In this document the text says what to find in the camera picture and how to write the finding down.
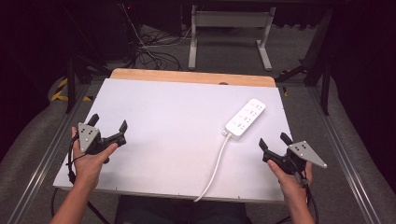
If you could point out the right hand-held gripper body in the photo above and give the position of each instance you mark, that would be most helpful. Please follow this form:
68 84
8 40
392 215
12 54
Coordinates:
299 154

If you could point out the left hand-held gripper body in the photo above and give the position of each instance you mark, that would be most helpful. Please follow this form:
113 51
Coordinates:
88 137

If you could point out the white power strip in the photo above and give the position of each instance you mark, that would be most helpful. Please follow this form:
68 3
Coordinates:
246 118

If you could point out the person's left hand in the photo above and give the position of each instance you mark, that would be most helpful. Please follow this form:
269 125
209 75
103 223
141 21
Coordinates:
88 165

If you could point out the person's right hand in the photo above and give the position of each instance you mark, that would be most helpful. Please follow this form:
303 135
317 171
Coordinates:
289 183

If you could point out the black metal stand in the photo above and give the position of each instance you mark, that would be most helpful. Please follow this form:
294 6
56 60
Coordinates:
71 84
323 68

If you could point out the yellow black hazard tape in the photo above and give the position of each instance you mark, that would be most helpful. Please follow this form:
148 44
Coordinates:
60 91

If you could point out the white board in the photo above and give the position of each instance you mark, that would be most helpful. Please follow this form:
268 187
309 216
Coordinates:
174 133

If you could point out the wooden table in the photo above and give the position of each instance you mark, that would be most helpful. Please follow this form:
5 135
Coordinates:
186 76

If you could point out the aluminium floor rail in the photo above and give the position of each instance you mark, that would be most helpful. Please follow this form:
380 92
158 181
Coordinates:
342 155
46 161

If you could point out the white metal table frame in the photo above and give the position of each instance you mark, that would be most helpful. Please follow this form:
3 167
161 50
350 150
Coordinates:
230 19

